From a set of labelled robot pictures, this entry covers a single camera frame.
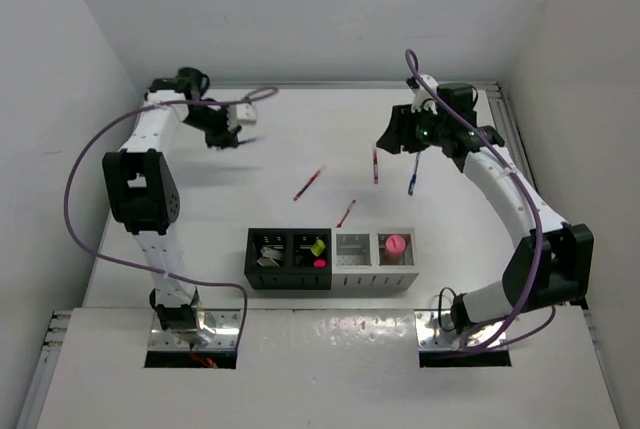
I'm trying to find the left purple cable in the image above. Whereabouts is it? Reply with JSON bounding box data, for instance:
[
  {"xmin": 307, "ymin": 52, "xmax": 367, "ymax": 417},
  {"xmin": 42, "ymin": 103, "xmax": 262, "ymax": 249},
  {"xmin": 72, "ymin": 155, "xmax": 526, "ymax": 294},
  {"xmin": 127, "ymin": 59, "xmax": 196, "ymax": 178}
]
[{"xmin": 63, "ymin": 86, "xmax": 280, "ymax": 350}]

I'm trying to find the grey two-slot container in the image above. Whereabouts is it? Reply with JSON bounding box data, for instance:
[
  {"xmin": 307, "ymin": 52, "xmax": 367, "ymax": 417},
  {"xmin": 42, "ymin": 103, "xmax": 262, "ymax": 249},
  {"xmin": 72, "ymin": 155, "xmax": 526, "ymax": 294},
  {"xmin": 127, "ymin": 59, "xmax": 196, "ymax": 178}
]
[{"xmin": 331, "ymin": 228, "xmax": 420, "ymax": 292}]

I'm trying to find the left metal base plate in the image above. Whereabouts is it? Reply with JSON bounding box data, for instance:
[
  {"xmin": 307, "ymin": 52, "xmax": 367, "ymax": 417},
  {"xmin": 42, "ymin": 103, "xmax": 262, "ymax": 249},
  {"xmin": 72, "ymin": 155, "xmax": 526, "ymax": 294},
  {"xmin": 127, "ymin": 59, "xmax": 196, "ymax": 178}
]
[{"xmin": 147, "ymin": 309, "xmax": 241, "ymax": 352}]

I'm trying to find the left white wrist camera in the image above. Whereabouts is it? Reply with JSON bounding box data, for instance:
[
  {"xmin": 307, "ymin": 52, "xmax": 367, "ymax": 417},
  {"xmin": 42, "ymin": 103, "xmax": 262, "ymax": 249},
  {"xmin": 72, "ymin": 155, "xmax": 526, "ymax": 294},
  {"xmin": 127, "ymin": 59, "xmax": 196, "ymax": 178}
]
[{"xmin": 227, "ymin": 103, "xmax": 258, "ymax": 128}]

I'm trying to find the yellow black highlighter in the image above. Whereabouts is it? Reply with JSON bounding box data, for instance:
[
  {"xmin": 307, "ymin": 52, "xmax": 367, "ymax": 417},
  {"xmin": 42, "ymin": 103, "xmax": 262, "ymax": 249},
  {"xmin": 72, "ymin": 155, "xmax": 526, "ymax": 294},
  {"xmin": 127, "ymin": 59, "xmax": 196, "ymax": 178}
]
[{"xmin": 310, "ymin": 239, "xmax": 326, "ymax": 257}]

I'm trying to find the dark red gel pen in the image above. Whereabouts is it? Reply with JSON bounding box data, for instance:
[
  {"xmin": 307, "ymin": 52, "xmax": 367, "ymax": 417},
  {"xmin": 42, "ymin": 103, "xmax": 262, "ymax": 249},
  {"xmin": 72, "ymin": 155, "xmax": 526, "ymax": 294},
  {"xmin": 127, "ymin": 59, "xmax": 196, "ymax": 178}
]
[{"xmin": 372, "ymin": 146, "xmax": 379, "ymax": 185}]

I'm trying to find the white staple box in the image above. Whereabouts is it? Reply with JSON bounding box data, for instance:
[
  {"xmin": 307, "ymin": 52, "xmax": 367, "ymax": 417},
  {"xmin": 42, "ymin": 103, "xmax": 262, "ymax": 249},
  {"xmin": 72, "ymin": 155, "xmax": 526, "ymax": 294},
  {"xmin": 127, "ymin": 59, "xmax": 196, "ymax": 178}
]
[{"xmin": 260, "ymin": 245, "xmax": 284, "ymax": 260}]

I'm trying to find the red refill pen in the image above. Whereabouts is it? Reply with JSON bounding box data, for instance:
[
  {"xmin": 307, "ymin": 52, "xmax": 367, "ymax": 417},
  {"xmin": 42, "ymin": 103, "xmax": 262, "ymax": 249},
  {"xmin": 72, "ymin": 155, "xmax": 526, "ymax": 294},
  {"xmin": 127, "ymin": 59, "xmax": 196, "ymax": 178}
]
[{"xmin": 293, "ymin": 164, "xmax": 327, "ymax": 202}]

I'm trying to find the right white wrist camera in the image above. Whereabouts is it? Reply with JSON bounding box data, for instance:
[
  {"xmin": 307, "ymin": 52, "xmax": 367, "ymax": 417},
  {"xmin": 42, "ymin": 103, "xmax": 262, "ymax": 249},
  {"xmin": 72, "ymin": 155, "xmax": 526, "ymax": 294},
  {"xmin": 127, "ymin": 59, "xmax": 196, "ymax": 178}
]
[{"xmin": 406, "ymin": 74, "xmax": 438, "ymax": 113}]

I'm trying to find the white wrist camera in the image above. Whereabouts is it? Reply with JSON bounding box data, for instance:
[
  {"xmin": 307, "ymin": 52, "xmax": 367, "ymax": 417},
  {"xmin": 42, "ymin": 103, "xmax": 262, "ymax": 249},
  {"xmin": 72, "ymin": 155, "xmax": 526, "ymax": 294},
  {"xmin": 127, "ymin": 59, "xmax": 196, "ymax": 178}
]
[
  {"xmin": 406, "ymin": 74, "xmax": 438, "ymax": 113},
  {"xmin": 227, "ymin": 103, "xmax": 258, "ymax": 128}
]

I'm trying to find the metal base plate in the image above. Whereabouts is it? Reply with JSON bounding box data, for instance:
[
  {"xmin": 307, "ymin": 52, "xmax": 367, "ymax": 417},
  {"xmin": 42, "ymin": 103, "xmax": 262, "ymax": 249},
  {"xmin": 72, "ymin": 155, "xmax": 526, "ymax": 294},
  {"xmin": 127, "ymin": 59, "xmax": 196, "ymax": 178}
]
[
  {"xmin": 414, "ymin": 309, "xmax": 502, "ymax": 355},
  {"xmin": 147, "ymin": 309, "xmax": 241, "ymax": 352}
]

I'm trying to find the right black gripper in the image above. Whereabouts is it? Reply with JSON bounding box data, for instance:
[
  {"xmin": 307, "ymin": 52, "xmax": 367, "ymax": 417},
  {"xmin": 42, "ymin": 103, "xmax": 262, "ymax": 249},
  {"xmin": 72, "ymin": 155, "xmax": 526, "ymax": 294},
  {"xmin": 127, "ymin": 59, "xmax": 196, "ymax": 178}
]
[{"xmin": 377, "ymin": 101, "xmax": 449, "ymax": 154}]

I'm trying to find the blue refill pen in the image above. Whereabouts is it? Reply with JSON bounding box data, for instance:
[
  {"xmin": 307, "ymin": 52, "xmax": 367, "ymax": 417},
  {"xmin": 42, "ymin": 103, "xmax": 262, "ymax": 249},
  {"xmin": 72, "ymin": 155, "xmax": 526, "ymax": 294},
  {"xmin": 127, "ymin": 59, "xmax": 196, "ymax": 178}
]
[{"xmin": 238, "ymin": 136, "xmax": 264, "ymax": 146}]

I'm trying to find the pink staple box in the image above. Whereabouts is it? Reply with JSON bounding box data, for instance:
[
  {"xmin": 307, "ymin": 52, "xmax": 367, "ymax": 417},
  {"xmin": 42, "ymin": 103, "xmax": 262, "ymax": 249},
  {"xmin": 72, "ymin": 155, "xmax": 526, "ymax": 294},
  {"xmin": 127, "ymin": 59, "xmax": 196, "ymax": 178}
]
[{"xmin": 256, "ymin": 256, "xmax": 281, "ymax": 268}]

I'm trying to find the small red gel pen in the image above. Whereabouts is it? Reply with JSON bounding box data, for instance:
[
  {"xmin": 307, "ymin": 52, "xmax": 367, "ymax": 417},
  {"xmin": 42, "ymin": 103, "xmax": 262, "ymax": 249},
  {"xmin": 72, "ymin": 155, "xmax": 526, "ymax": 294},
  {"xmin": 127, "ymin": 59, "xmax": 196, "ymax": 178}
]
[{"xmin": 336, "ymin": 199, "xmax": 357, "ymax": 228}]

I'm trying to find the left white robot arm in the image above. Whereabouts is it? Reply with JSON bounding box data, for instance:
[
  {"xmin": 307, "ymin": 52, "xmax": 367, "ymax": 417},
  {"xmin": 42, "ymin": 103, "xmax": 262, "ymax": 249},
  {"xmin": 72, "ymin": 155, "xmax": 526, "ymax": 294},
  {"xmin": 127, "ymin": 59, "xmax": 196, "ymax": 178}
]
[{"xmin": 102, "ymin": 67, "xmax": 241, "ymax": 333}]

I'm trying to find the black two-slot container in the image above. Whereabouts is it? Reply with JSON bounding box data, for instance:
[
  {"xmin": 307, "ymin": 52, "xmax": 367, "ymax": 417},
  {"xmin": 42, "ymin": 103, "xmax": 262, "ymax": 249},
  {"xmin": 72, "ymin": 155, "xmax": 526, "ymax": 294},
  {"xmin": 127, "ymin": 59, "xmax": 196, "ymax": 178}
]
[{"xmin": 244, "ymin": 228, "xmax": 332, "ymax": 290}]

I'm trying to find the pink tape roll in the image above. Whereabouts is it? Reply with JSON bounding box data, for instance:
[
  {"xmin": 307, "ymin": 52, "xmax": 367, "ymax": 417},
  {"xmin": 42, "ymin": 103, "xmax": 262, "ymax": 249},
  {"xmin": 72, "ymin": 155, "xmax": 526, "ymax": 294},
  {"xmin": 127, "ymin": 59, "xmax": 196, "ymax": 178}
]
[{"xmin": 381, "ymin": 234, "xmax": 406, "ymax": 265}]

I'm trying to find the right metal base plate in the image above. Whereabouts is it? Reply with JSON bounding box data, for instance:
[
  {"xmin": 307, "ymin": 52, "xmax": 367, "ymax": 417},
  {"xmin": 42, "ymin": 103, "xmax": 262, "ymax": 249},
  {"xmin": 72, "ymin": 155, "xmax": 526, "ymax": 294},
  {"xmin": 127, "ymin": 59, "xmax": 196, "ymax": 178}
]
[{"xmin": 414, "ymin": 309, "xmax": 502, "ymax": 355}]

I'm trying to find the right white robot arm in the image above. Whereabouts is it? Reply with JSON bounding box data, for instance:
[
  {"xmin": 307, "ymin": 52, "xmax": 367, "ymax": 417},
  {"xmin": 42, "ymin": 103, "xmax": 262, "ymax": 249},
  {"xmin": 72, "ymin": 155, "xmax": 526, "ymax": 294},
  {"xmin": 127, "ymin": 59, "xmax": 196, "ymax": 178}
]
[{"xmin": 376, "ymin": 77, "xmax": 594, "ymax": 334}]

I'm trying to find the blue gel pen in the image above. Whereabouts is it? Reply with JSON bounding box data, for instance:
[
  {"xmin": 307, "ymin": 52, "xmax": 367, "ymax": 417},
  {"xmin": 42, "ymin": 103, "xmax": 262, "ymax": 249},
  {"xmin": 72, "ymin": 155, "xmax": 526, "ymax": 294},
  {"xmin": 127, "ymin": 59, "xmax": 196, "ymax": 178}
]
[{"xmin": 407, "ymin": 152, "xmax": 422, "ymax": 196}]

